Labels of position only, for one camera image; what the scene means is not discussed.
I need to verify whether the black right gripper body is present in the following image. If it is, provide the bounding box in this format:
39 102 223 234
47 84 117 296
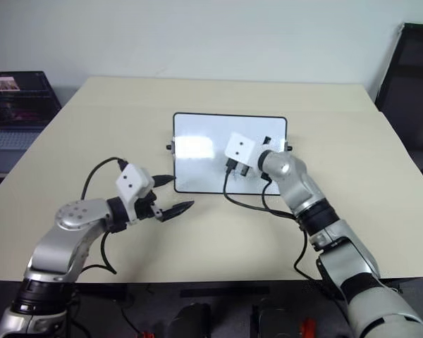
232 162 250 178

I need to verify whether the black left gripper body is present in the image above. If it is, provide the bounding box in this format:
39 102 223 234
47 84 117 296
133 192 163 223

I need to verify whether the black-framed whiteboard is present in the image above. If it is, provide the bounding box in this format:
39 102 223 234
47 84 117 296
166 112 293 195

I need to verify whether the black flat bar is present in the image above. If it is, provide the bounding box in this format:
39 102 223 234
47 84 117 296
180 286 270 297

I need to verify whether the dark rounded shape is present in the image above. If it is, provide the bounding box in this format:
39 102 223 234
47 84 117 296
251 299 301 338
166 302 213 338

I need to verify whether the open dark laptop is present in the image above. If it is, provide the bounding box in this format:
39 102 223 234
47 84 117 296
0 70 63 153

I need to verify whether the black chair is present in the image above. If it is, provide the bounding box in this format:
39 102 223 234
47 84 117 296
374 23 423 151

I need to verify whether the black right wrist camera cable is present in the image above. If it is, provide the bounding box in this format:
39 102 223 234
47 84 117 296
222 158 321 282

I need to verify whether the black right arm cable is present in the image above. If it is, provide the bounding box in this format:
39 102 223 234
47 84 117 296
260 171 295 216

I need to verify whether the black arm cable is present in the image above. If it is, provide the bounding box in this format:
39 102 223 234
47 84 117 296
260 171 295 216
79 157 128 275

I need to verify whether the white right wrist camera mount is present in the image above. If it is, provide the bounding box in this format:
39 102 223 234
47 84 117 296
223 132 259 167

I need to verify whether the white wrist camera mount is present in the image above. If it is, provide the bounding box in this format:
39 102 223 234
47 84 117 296
223 132 259 167
115 164 155 226

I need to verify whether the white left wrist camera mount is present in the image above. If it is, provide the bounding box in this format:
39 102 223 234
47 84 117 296
115 164 155 226

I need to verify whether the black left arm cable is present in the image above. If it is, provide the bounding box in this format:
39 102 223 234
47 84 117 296
79 157 128 275

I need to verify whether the thin black floor cable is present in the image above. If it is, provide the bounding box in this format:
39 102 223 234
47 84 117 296
121 305 139 332

